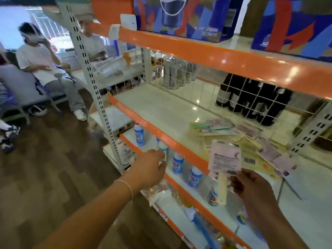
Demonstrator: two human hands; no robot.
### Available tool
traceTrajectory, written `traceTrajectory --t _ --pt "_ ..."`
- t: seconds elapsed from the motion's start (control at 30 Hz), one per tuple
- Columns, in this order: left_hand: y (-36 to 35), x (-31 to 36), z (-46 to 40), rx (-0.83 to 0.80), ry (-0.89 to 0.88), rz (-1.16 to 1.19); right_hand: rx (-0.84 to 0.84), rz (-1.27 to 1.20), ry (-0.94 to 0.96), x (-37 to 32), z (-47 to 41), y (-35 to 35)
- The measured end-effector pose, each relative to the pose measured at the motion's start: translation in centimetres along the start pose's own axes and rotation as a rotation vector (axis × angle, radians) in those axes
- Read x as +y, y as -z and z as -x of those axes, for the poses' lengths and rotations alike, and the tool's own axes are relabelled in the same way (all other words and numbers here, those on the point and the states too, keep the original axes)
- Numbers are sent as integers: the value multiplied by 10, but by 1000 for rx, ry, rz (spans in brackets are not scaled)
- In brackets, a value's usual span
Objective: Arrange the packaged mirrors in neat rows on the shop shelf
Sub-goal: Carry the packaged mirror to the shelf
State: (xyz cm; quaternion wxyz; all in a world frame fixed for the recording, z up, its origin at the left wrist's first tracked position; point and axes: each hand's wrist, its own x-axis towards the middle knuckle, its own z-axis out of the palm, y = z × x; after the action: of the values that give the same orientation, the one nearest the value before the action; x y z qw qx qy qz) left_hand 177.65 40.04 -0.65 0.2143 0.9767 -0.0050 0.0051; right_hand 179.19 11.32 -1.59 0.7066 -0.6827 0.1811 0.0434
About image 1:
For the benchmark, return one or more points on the person's left hand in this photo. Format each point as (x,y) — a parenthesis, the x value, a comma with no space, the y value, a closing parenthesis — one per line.
(147,169)

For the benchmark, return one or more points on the person's right hand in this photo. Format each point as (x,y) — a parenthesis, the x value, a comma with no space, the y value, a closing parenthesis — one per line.
(255,194)

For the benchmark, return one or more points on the orange edged white shelf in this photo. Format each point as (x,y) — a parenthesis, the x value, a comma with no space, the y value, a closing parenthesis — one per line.
(207,58)

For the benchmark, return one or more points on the person's left forearm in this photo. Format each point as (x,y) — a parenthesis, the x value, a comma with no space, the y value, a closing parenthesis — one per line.
(85,223)

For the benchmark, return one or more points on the person's right forearm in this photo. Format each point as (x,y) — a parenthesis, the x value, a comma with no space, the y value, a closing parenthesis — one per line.
(277,230)

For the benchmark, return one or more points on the row of black bottles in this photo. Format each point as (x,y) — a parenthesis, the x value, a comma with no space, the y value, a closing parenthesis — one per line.
(249,101)

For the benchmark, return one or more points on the group of silver cans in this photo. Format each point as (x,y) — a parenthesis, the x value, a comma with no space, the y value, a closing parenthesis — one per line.
(176,73)

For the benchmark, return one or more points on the white plastic rolls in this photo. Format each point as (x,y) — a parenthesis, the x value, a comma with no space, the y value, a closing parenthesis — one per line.
(109,67)

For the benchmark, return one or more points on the blue printed drink carton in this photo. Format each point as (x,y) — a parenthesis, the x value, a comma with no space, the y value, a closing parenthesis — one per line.
(298,28)
(155,15)

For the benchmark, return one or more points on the grey bench seat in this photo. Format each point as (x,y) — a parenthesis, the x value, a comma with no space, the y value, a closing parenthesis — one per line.
(18,85)

